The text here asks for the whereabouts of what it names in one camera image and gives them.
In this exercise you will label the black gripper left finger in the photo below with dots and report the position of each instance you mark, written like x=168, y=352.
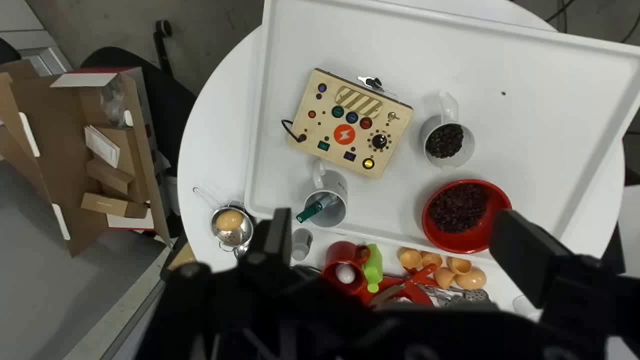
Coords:
x=281, y=236

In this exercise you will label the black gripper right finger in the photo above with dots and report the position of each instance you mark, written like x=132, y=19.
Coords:
x=526, y=261

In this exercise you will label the wooden button board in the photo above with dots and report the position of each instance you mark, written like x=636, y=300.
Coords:
x=347, y=111

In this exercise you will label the dark coffee beans pile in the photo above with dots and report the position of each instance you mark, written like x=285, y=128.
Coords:
x=444, y=141
x=458, y=209

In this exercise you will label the clear plastic measuring cup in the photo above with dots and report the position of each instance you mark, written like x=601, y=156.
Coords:
x=444, y=120

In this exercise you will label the small grey cup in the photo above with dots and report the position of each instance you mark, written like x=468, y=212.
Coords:
x=300, y=242

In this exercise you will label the red cup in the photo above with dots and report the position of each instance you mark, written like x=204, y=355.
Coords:
x=340, y=254

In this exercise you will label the red bowl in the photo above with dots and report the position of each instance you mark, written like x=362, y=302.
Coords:
x=432, y=231

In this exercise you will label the teal marker pen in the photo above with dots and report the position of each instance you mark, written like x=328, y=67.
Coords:
x=312, y=211

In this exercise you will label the tan egg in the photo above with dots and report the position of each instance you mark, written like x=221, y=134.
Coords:
x=228, y=221

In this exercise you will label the orange bread piece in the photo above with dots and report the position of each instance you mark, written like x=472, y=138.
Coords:
x=410, y=259
x=444, y=276
x=471, y=279
x=458, y=263

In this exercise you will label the white mug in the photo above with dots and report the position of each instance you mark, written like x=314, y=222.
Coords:
x=331, y=183

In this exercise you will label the white ball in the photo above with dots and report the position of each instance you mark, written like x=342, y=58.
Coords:
x=344, y=272

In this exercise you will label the green plastic bottle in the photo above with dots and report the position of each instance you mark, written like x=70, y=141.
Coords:
x=374, y=266

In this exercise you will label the red and white snack bag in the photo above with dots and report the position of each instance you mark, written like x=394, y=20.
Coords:
x=410, y=290

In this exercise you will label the white plastic tray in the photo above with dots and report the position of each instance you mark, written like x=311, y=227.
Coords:
x=532, y=101

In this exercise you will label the black office chair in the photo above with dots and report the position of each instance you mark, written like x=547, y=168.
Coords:
x=167, y=101

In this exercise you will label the metal key black head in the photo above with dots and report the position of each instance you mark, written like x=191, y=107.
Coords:
x=370, y=83

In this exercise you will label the open brown cardboard box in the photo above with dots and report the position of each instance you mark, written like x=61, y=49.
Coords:
x=66, y=152

